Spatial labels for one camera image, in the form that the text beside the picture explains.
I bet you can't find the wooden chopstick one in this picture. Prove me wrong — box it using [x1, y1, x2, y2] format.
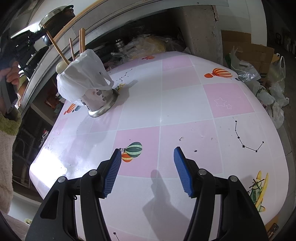
[42, 25, 69, 66]

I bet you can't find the white plastic soup spoon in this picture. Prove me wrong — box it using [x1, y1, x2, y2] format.
[56, 61, 68, 74]

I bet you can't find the wooden chopstick four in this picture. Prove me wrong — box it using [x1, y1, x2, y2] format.
[82, 28, 85, 53]

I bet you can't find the wooden chopstick two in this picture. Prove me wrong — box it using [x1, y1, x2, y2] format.
[69, 38, 75, 61]

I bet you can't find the wooden chopstick three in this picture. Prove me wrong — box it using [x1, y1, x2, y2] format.
[79, 29, 82, 55]

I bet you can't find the left forearm fuzzy sleeve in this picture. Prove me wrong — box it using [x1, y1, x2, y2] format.
[0, 108, 22, 214]

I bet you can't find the person's left hand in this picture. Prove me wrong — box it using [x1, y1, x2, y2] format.
[0, 61, 20, 90]

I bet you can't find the black cooking pot with lid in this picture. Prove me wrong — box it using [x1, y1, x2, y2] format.
[39, 5, 75, 38]

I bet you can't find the white plastic bag liner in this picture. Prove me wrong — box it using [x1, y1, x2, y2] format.
[57, 49, 114, 105]

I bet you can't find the wooden cutting board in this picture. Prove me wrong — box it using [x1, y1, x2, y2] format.
[54, 0, 104, 43]

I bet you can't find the steel utensil holder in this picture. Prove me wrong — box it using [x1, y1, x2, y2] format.
[79, 89, 118, 118]

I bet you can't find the bag of yellow food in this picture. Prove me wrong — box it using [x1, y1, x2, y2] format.
[123, 35, 175, 59]

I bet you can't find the cardboard box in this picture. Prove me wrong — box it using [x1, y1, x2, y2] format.
[221, 30, 280, 78]

